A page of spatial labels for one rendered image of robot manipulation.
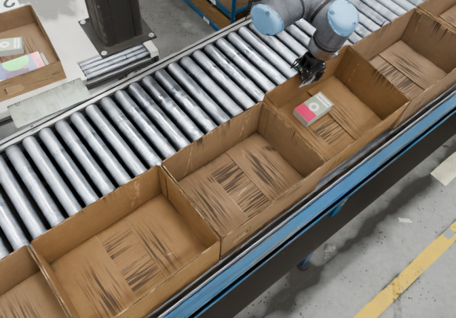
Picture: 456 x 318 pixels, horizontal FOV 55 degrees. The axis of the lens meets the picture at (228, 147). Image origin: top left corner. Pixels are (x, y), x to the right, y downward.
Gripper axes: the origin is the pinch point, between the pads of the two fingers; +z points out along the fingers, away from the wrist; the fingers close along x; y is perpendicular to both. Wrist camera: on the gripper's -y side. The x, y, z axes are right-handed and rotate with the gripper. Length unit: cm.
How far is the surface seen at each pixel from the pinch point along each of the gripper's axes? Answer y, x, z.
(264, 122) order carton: 20.6, 4.7, 2.5
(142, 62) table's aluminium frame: 28, -56, 43
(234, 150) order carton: 32.0, 5.6, 10.6
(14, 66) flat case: 73, -79, 42
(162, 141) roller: 45, -16, 30
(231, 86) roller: 6.8, -22.4, 31.8
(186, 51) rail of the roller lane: 10, -49, 39
